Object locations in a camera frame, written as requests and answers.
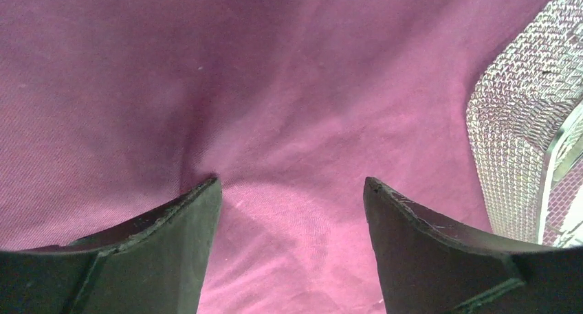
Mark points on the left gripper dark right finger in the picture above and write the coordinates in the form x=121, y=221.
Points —
x=430, y=263

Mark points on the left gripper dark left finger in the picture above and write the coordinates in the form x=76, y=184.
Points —
x=153, y=263

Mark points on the magenta surgical wrap cloth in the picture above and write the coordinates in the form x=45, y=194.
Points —
x=110, y=108

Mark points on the metal mesh instrument tray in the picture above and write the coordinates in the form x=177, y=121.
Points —
x=524, y=121

